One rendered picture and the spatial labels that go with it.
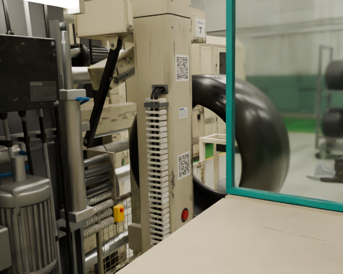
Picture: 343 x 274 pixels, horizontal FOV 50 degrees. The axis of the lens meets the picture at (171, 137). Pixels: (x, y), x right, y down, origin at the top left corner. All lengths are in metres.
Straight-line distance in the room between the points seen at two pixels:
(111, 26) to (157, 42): 0.34
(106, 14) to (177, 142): 0.55
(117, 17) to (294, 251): 1.04
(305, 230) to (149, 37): 0.71
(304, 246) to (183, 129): 0.66
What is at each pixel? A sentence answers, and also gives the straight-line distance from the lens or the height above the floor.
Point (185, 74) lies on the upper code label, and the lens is 1.11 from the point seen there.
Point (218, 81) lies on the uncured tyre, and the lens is 1.27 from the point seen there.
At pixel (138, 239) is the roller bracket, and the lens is 1.41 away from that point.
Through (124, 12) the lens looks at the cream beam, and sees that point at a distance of 1.32.
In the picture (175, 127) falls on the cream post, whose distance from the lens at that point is 1.06.
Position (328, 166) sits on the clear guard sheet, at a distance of 0.64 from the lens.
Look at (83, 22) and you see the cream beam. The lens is 1.46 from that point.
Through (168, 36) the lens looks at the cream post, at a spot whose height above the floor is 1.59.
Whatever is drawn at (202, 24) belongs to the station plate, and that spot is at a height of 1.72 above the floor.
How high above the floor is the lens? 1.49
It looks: 10 degrees down
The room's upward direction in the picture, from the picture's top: 1 degrees counter-clockwise
